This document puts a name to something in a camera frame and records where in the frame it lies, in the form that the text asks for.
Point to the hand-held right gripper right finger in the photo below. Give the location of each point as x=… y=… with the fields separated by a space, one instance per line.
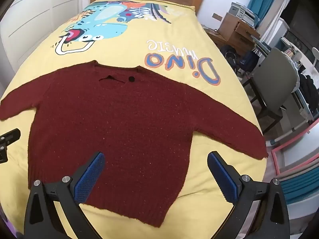
x=224 y=179

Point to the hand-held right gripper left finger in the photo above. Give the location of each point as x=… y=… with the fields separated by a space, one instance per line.
x=91 y=176

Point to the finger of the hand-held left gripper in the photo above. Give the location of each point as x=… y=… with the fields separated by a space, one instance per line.
x=8 y=136

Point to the dark red knit sweater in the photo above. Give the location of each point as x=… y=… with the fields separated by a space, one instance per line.
x=124 y=129

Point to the black clothes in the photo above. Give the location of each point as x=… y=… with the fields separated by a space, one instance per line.
x=309 y=92

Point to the grey chair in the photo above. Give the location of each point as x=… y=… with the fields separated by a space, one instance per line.
x=274 y=79

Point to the dark blue backpack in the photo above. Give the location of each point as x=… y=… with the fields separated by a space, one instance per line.
x=249 y=61

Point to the white wardrobe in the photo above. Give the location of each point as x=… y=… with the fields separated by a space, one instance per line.
x=37 y=17

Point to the black backpack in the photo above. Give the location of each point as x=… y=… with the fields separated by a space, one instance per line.
x=229 y=56

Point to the yellow printed bedsheet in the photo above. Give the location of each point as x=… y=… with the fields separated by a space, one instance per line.
x=179 y=44

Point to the low wooden nightstand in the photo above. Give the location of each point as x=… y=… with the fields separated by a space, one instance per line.
x=215 y=37

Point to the wooden cabinet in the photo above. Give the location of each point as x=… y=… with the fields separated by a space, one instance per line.
x=236 y=31

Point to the grey printer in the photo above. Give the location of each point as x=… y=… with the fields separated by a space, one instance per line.
x=240 y=12

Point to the pink frame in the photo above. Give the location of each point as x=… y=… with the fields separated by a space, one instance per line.
x=275 y=154

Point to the beige wall plate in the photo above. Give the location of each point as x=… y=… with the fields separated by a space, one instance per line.
x=217 y=16

